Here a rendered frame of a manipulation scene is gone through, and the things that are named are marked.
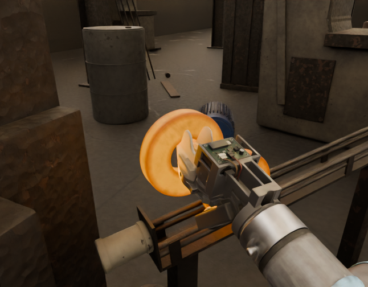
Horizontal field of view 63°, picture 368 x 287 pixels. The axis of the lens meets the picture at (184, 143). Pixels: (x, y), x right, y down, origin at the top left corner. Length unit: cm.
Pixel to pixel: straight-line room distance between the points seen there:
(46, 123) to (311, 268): 47
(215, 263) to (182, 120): 105
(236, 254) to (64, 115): 112
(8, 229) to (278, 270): 33
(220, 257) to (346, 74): 171
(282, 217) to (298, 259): 5
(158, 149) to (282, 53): 229
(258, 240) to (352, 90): 230
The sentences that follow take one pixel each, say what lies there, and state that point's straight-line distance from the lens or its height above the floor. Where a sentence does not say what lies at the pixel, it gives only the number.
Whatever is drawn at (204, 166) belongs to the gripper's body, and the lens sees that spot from 41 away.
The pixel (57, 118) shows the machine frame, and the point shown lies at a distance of 60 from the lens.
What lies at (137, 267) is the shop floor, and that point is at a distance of 146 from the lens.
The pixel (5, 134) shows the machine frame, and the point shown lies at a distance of 56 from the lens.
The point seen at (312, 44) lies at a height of 79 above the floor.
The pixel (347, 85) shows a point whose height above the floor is 52.
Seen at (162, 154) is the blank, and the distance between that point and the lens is 49.
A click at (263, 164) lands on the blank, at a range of 64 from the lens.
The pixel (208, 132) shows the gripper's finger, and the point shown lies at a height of 87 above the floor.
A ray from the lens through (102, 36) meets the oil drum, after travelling 286.
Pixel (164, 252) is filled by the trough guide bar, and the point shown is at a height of 65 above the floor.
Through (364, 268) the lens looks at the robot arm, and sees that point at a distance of 52.
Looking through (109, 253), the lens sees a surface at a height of 68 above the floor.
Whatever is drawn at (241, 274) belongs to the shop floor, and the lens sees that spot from 144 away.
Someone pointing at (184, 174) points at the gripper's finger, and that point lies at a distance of 45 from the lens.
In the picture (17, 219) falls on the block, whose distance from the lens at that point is 47.
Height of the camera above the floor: 106
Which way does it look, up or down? 25 degrees down
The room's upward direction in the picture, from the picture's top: straight up
